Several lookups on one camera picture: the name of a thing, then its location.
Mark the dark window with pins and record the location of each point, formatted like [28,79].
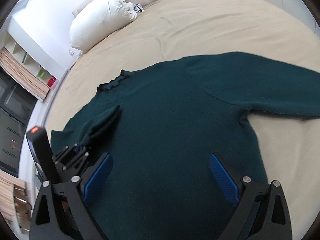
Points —
[17,105]

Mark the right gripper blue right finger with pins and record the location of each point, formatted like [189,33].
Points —
[260,211]

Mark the beige striped curtain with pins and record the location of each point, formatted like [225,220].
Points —
[21,75]

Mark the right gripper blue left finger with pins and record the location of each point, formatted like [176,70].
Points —
[61,211]

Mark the white wall shelf unit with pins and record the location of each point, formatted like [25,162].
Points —
[25,60]

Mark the black white striped cloth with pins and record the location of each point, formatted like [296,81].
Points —
[138,8]

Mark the beige bed sheet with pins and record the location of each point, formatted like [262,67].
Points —
[169,30]

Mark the white pillow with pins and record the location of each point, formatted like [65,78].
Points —
[99,19]

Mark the red box on shelf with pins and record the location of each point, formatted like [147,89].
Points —
[51,81]

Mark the dark green knit sweater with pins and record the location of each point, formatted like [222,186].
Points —
[161,125]

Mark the clear plastic bottle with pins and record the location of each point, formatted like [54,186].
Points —
[75,53]

